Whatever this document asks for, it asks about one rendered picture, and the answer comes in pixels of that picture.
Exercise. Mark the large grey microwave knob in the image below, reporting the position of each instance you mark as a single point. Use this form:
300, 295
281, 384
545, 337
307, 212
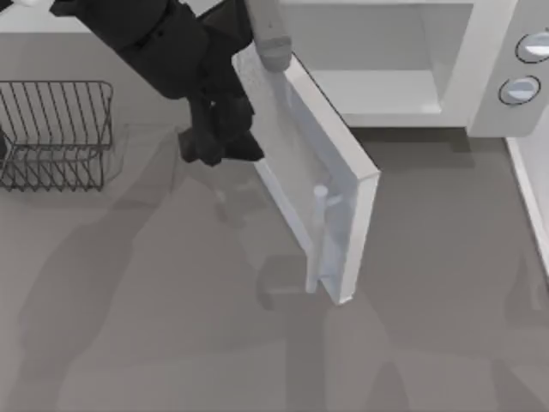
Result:
534, 46

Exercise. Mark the small grey microwave knob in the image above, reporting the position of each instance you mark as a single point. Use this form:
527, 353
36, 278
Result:
519, 90

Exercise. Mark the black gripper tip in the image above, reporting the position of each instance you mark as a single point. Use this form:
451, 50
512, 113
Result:
3, 145

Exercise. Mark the pale microwave oven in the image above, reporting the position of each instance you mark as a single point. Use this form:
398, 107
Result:
467, 68

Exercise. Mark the pale microwave door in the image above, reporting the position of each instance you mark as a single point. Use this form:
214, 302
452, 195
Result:
309, 154

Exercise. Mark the pale grey rounded box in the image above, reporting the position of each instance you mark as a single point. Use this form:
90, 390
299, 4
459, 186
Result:
270, 34

